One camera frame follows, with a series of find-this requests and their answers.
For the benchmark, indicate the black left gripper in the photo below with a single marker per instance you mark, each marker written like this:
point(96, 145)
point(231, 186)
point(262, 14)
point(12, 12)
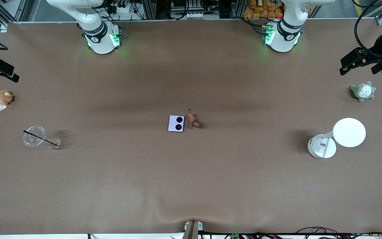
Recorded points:
point(377, 52)

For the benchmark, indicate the brown lion statue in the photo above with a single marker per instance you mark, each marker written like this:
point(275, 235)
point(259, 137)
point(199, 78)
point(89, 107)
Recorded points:
point(193, 119)

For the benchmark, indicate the lilac flip phone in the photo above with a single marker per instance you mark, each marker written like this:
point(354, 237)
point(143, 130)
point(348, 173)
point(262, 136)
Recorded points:
point(176, 123)

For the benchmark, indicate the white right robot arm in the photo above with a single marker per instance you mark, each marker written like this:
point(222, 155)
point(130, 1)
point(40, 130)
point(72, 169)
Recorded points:
point(101, 43)

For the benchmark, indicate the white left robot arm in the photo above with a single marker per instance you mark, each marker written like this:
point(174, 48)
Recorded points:
point(282, 39)

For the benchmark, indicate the brown plush toy with tag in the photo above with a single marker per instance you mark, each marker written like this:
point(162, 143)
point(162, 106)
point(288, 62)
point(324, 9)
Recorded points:
point(4, 97)

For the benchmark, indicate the grey totoro plush toy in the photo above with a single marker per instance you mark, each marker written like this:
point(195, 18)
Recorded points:
point(363, 91)

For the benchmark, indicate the clear plastic cup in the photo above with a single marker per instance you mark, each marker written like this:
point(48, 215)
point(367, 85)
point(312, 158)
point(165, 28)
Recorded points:
point(34, 136)

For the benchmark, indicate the white desk lamp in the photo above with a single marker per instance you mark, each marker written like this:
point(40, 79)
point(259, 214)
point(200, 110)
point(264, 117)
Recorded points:
point(349, 132)

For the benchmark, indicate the black drinking straw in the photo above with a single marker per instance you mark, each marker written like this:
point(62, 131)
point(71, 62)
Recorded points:
point(40, 137)

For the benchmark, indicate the orange snack bags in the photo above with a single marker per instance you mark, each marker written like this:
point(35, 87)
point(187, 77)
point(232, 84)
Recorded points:
point(264, 10)

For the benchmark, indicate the white power strip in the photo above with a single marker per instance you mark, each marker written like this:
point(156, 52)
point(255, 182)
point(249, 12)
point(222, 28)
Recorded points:
point(124, 9)

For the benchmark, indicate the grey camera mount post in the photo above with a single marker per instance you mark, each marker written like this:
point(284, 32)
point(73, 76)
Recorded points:
point(191, 230)

